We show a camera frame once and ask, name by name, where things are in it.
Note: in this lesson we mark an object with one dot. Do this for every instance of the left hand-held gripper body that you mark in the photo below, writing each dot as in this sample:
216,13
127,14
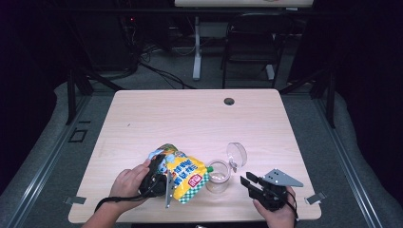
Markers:
153,186

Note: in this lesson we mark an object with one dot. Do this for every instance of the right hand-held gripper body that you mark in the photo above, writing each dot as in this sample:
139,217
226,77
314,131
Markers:
274,193

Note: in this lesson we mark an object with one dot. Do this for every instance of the yellow spout pouch green cap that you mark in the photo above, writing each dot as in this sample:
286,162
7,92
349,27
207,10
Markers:
187,177

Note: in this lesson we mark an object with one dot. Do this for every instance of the clear glass jar hinged lid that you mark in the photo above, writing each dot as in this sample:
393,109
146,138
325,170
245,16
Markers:
218,185

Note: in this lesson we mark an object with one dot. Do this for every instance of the person's right hand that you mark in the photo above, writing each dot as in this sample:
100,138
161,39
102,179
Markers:
280,215

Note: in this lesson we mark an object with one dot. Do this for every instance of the person's left hand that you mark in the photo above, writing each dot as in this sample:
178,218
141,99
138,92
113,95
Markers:
126,186

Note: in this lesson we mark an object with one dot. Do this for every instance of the dark round table grommet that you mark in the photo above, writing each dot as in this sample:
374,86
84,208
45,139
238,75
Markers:
229,101

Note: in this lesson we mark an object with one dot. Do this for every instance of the black tape square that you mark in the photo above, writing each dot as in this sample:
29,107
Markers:
70,136

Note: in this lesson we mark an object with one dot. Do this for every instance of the black metal stand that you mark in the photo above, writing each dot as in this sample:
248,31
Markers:
71,95
330,101

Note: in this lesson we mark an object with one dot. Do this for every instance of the white desk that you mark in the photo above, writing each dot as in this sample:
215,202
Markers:
197,63

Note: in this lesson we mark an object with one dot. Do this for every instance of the dark equipment box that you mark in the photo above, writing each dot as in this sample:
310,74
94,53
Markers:
107,44

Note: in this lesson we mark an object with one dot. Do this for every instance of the black folding chair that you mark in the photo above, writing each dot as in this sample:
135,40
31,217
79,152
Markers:
253,44

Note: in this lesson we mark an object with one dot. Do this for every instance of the grey metal table bracket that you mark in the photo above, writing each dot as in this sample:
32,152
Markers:
314,198
74,200

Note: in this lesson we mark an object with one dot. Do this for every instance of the aluminium floor rail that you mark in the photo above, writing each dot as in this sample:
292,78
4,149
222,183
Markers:
47,164
345,164

